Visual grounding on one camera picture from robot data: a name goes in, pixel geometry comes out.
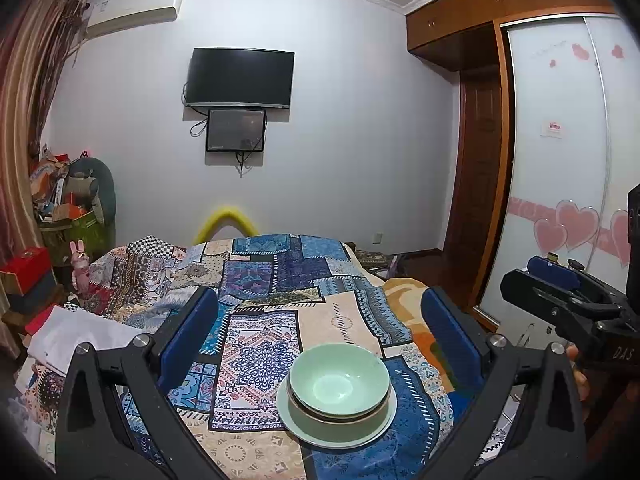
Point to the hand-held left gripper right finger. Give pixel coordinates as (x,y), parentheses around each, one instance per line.
(450,340)

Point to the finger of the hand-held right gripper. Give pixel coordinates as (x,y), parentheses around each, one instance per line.
(555,270)
(520,287)

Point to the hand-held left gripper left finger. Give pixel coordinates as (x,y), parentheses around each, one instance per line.
(187,340)

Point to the light green bowl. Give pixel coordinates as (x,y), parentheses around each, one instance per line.
(340,380)

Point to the pink bowl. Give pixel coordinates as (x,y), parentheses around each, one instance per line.
(299,406)

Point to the light green plate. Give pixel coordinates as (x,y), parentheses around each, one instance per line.
(340,440)

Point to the person's right hand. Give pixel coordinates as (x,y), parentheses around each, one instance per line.
(580,382)

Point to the orange beige blanket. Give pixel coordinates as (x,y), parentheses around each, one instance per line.
(400,292)

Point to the blue patchwork blanket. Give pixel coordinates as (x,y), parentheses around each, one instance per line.
(260,340)

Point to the white wardrobe with pink hearts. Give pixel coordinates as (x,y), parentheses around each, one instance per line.
(560,185)

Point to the brown wooden door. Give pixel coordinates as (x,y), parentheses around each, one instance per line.
(480,185)

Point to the patterned backpack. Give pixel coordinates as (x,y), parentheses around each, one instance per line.
(372,260)

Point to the white paper sheet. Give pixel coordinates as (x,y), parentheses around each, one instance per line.
(75,330)

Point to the pink bunny toy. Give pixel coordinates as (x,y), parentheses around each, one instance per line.
(80,265)

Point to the yellow foam noodle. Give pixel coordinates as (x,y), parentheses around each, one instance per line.
(225,211)

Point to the red white sticker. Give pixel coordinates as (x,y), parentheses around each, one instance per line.
(553,128)

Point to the green storage box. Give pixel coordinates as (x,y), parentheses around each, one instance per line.
(85,232)

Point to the grey cushion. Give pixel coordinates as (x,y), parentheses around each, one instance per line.
(107,190)

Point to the red box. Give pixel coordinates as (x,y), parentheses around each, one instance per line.
(27,267)

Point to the pile of cardboard boxes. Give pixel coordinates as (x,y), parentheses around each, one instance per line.
(50,180)

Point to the small black monitor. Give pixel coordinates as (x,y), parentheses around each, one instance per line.
(235,130)

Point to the striped brown curtain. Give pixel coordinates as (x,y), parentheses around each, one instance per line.
(20,135)

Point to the brown wooden overhead cabinet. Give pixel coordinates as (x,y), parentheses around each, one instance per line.
(450,25)

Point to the white air conditioner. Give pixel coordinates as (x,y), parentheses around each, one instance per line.
(135,10)

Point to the white wall socket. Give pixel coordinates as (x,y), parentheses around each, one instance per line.
(378,238)

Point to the black wall television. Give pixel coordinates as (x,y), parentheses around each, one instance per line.
(240,77)

